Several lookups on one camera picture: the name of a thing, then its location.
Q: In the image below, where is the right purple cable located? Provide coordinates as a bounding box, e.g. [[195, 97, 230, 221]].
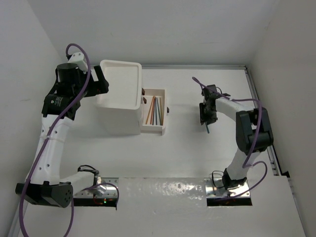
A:
[[192, 77, 269, 198]]

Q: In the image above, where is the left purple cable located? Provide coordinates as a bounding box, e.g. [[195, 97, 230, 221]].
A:
[[19, 43, 119, 237]]

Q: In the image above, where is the white utensil container box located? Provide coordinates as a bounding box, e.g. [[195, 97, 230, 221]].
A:
[[106, 87, 167, 136]]

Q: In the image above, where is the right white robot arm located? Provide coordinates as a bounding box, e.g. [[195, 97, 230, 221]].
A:
[[199, 85, 274, 190]]

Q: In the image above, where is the purple cable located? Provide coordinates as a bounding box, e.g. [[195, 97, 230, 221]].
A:
[[19, 43, 119, 237], [192, 77, 269, 198]]

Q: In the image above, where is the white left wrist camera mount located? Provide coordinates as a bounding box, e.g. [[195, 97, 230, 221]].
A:
[[68, 52, 88, 72]]

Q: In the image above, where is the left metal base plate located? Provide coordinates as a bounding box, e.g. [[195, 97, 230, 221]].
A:
[[74, 177, 119, 199]]

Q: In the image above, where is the blue chopstick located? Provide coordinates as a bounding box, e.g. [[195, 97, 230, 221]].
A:
[[154, 104, 157, 125]]

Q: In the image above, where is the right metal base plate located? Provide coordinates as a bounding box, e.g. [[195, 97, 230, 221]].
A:
[[204, 178, 251, 198]]

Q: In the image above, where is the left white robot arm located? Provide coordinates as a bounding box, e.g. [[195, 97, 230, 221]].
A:
[[24, 63, 109, 208]]

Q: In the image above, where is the metal base plate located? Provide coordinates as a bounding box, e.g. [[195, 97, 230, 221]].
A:
[[204, 178, 251, 198], [74, 177, 119, 199]]

